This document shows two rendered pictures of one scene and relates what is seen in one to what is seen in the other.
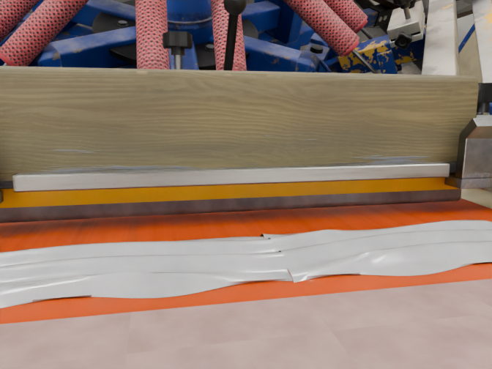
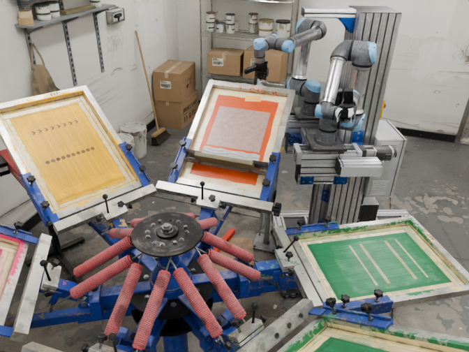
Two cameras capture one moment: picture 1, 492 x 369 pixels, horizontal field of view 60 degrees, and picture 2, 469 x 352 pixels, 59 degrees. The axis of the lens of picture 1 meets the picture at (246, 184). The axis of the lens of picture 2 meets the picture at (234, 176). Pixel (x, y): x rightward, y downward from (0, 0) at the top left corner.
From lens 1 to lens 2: 2.53 m
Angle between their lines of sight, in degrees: 101
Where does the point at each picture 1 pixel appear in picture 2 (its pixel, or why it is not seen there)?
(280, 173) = not seen: hidden behind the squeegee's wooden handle
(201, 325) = (240, 147)
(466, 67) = not seen: outside the picture
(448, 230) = (212, 151)
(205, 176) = not seen: hidden behind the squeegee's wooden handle
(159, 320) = (242, 148)
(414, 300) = (225, 145)
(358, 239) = (222, 153)
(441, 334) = (227, 142)
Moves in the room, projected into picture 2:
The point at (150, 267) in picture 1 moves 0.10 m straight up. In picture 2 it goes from (241, 154) to (241, 139)
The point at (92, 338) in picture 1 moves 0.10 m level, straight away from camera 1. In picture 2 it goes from (246, 148) to (246, 156)
